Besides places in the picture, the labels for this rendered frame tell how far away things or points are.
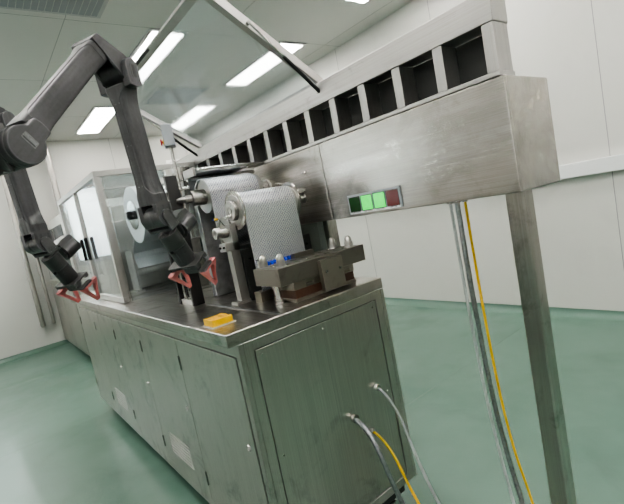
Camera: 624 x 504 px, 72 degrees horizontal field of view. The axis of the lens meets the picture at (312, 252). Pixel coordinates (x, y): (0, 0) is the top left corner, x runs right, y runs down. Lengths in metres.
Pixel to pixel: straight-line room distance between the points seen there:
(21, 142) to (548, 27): 3.42
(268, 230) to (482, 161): 0.79
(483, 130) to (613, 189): 2.40
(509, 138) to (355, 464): 1.16
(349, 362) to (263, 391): 0.35
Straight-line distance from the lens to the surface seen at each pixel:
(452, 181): 1.34
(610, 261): 3.71
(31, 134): 1.02
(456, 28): 1.36
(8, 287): 6.95
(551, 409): 1.62
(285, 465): 1.49
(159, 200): 1.22
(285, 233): 1.68
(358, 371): 1.60
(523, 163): 1.28
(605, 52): 3.65
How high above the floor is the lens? 1.21
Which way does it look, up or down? 6 degrees down
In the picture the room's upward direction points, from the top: 11 degrees counter-clockwise
